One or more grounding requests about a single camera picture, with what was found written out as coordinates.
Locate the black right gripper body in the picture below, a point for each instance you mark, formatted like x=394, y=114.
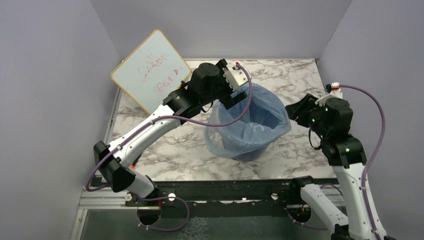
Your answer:
x=314, y=121

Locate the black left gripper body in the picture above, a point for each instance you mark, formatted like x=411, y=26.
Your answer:
x=222, y=91

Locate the light blue trash bag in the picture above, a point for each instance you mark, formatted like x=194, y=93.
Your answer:
x=247, y=126

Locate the blue plastic trash bin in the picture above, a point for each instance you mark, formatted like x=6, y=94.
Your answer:
x=251, y=155

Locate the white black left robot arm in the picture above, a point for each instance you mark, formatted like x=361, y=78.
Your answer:
x=113, y=160

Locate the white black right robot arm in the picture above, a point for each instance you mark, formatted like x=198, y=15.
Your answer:
x=346, y=155

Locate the yellow-framed whiteboard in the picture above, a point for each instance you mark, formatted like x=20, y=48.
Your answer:
x=151, y=71

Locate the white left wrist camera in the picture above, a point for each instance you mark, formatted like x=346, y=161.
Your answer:
x=235, y=77

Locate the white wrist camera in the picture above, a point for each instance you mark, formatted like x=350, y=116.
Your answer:
x=333, y=90
x=235, y=77

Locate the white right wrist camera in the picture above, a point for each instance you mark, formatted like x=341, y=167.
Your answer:
x=333, y=90

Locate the black metal mounting rail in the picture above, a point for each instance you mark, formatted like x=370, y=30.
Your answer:
x=215, y=199

